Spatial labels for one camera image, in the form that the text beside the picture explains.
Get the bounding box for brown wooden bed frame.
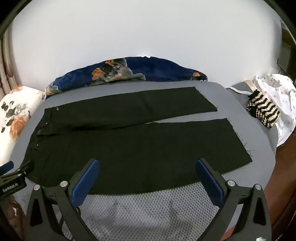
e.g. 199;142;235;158
264;134;296;241

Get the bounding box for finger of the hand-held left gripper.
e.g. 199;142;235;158
17;161;35;178
0;161;14;176

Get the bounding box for blue floral blanket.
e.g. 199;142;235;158
45;56;208;96

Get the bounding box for grey mesh mat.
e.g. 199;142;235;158
8;80;279;241

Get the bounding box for black and white knitted cloth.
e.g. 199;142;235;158
246;89;281;129

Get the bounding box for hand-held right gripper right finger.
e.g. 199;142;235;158
195;158;272;241

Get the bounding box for dark cabinet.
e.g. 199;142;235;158
277;20;296;78

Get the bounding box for white floral pillow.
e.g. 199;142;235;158
0;85;47;166

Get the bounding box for beige curtain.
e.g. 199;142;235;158
0;29;23;99

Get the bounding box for white dotted cloth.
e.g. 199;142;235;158
253;73;296;146

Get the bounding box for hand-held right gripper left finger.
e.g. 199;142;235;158
25;158;100;241

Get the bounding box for black pants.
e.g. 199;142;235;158
23;87;252;195

